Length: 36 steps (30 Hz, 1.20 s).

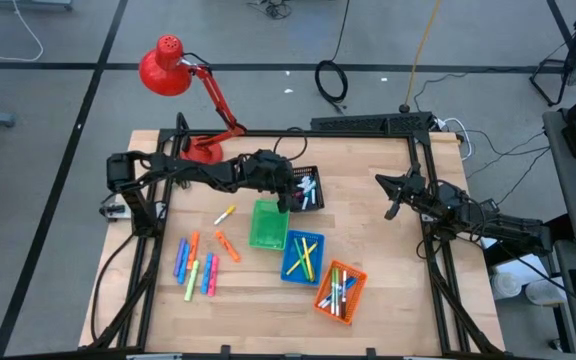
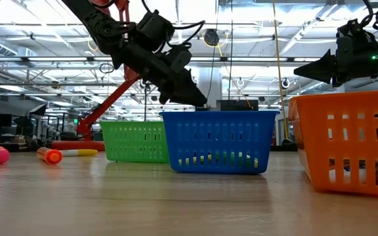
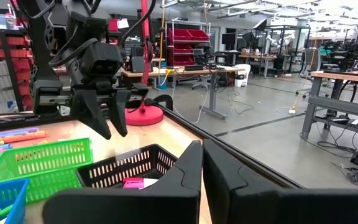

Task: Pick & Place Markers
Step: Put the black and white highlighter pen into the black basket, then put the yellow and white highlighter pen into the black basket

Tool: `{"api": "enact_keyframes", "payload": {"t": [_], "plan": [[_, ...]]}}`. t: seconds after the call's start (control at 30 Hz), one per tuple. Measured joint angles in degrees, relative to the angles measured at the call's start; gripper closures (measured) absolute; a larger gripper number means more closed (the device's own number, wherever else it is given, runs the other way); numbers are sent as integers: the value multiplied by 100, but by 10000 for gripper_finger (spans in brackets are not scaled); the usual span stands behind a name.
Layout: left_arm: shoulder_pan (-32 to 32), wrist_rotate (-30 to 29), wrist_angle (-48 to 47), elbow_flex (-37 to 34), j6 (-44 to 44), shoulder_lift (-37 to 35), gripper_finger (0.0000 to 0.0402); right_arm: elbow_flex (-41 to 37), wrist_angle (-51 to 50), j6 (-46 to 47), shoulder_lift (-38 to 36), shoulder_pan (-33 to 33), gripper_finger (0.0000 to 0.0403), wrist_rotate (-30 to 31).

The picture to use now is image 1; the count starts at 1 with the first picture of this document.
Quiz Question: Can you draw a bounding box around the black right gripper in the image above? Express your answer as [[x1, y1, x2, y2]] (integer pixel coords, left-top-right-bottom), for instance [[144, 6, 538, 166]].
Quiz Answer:
[[375, 166, 432, 222]]

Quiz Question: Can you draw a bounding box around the green plastic basket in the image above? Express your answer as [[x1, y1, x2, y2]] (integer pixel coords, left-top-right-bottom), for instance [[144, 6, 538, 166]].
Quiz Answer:
[[247, 199, 292, 251]]

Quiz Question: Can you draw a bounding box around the yellow-capped white marker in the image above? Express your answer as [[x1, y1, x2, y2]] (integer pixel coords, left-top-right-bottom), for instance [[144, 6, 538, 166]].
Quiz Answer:
[[213, 204, 237, 226]]

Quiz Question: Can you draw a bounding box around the blue plastic basket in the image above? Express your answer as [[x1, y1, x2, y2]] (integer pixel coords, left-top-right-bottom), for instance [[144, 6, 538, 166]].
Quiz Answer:
[[280, 229, 326, 287]]

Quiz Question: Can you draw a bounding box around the orange highlighter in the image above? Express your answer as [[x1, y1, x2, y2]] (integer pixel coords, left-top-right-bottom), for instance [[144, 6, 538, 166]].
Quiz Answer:
[[186, 230, 201, 271], [214, 230, 243, 263]]

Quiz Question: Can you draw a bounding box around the slim green highlighter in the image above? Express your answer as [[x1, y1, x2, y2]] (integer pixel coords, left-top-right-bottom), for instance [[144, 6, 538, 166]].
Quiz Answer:
[[293, 237, 313, 281]]

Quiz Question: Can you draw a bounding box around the pink highlighter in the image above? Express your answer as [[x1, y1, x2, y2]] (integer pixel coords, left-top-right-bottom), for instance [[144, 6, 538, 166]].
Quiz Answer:
[[207, 254, 220, 298]]

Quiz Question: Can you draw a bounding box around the orange plastic basket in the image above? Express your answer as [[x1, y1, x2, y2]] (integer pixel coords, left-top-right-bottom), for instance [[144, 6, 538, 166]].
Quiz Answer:
[[313, 258, 369, 326]]

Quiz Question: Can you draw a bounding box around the purple highlighter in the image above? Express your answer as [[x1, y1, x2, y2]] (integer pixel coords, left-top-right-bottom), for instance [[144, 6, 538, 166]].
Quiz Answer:
[[173, 237, 188, 278]]

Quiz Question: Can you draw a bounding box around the black plastic basket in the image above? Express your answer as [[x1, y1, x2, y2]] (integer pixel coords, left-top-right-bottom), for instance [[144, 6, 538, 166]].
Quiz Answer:
[[290, 165, 326, 213]]

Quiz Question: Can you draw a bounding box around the black perforated box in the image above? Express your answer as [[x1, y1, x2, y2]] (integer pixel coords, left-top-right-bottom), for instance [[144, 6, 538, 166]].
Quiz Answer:
[[310, 111, 435, 136]]

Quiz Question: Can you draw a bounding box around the white round lid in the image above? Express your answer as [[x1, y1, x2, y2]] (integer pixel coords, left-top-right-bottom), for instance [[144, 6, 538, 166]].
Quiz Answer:
[[524, 278, 568, 307], [490, 271, 523, 301]]

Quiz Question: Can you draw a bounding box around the red desk lamp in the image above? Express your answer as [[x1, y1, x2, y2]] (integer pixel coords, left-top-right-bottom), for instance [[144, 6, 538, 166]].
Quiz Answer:
[[138, 34, 247, 166]]

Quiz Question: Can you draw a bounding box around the white paper sheet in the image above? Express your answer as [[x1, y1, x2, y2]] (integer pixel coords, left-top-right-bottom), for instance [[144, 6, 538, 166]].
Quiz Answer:
[[480, 234, 554, 281]]

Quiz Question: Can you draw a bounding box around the grey metal base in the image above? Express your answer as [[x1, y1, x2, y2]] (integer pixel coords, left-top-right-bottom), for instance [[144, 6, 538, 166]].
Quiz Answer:
[[0, 0, 74, 11]]

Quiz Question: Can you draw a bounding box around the black aluminium table frame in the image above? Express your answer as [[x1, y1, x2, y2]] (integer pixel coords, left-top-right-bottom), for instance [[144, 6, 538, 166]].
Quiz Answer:
[[78, 112, 507, 359]]

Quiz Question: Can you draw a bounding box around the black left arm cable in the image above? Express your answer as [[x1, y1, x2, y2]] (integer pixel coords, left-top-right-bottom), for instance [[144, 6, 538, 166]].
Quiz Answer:
[[272, 127, 309, 162]]

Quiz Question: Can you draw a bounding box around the yellow hanging cable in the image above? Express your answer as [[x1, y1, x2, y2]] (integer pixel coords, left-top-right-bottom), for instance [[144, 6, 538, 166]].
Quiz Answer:
[[401, 0, 443, 114]]

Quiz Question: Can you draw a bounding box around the white power cable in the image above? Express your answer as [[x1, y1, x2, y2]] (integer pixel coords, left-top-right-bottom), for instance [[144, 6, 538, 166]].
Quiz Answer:
[[432, 116, 475, 163]]

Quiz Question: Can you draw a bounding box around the black hanging cable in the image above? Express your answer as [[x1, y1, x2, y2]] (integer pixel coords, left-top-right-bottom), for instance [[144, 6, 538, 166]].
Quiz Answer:
[[314, 0, 352, 115]]

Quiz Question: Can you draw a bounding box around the black cable tangle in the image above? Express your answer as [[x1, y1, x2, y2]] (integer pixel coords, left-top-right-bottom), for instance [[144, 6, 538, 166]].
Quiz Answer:
[[246, 0, 294, 21]]

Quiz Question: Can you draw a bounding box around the white floor cable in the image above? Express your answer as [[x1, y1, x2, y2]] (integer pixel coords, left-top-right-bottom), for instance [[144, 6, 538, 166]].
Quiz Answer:
[[0, 0, 45, 64]]

